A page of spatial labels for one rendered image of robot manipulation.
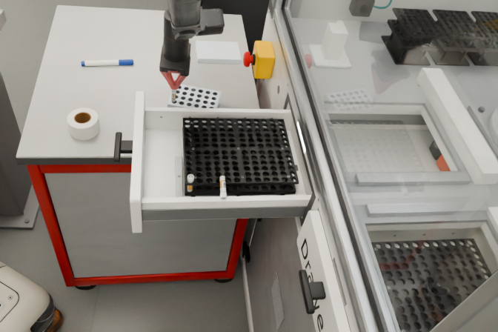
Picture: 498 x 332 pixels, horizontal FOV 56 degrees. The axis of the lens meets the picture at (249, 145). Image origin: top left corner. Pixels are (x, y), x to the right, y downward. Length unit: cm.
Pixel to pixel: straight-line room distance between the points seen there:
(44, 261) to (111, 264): 37
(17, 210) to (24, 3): 150
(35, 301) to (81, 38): 76
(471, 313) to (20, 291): 126
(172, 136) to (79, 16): 63
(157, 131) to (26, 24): 195
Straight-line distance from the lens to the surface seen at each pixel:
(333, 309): 78
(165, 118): 104
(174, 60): 108
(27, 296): 151
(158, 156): 102
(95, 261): 157
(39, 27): 290
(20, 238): 195
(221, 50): 141
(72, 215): 136
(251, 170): 93
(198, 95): 122
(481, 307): 49
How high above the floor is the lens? 161
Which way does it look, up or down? 47 degrees down
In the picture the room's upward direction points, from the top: 12 degrees clockwise
